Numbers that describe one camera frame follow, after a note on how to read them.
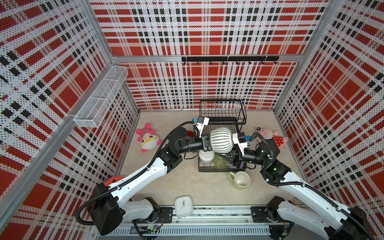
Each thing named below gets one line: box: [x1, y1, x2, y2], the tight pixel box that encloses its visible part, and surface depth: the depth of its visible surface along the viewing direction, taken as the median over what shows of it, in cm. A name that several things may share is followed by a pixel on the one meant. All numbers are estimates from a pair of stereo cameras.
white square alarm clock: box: [174, 196, 193, 219], surface depth 76 cm
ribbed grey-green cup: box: [210, 127, 234, 154], surface depth 55 cm
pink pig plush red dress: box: [252, 127, 289, 149], surface depth 98 cm
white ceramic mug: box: [198, 150, 215, 166], surface depth 86 cm
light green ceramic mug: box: [228, 171, 251, 190], surface depth 80 cm
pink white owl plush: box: [135, 123, 162, 153], surface depth 98 cm
